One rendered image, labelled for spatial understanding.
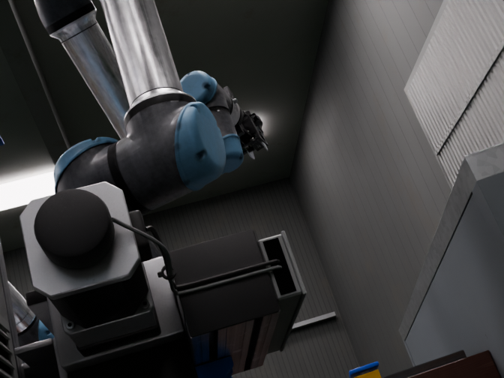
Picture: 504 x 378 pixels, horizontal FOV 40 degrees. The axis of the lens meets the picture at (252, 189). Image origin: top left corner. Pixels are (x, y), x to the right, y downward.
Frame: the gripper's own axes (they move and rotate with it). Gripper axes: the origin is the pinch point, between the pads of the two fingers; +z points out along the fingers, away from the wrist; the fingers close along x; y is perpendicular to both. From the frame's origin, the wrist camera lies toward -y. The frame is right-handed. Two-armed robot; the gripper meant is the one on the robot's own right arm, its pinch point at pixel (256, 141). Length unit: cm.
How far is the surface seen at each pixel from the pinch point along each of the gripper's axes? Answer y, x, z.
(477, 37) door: -139, 112, 290
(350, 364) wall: -87, -173, 854
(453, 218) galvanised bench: 47, 28, -29
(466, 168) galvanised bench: 46, 33, -45
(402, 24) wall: -227, 88, 373
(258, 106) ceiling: -379, -83, 610
